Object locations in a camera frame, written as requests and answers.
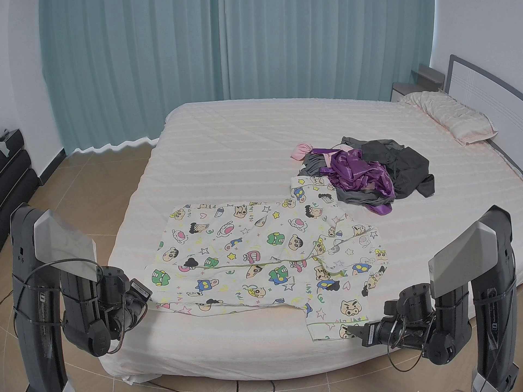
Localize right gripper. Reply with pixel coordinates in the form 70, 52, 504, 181
361, 320, 394, 347

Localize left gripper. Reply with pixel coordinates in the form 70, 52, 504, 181
123, 280, 153, 326

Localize white printed pyjama top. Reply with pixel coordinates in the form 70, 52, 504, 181
148, 177, 390, 343

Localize pile of clothes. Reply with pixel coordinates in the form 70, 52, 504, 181
290, 136, 436, 216

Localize bed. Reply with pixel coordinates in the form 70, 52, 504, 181
100, 54, 523, 384

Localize black chest of drawers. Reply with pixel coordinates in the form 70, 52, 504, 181
0, 128, 42, 237

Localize cream pillow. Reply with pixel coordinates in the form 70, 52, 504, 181
397, 91, 499, 146

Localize blue-green curtain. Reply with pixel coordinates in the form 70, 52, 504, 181
223, 0, 436, 103
39, 0, 231, 155

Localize grey white bedside table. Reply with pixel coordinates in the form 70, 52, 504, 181
391, 65, 445, 103

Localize black cable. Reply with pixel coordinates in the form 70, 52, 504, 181
385, 342, 424, 373
108, 301, 148, 344

